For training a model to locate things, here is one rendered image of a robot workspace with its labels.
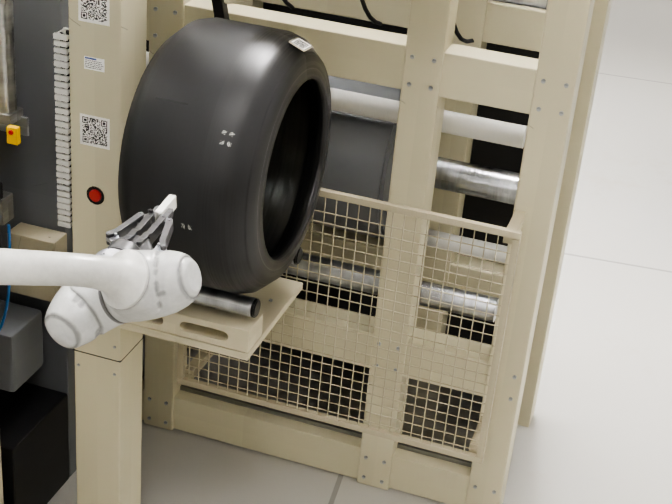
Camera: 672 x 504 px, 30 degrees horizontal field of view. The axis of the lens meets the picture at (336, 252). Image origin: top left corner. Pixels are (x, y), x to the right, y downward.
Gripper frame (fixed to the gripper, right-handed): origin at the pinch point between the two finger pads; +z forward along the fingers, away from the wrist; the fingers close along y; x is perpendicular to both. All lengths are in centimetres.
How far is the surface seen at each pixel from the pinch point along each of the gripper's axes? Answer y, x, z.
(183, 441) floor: 32, 135, 67
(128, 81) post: 26.1, -5.1, 36.6
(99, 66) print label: 31.4, -9.2, 33.6
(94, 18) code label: 32, -20, 35
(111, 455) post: 29, 95, 19
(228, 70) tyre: -1.6, -17.4, 28.3
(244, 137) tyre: -9.2, -8.6, 18.3
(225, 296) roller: -3.4, 35.2, 20.6
